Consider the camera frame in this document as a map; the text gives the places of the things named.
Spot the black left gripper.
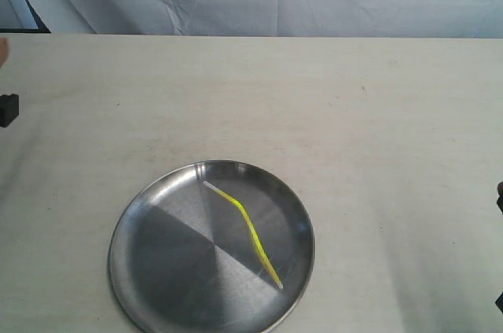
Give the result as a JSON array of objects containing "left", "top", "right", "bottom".
[{"left": 0, "top": 38, "right": 20, "bottom": 128}]

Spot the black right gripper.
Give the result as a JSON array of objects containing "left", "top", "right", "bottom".
[{"left": 495, "top": 181, "right": 503, "bottom": 309}]

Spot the round steel plate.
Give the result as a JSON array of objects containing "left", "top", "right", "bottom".
[{"left": 108, "top": 160, "right": 315, "bottom": 332}]

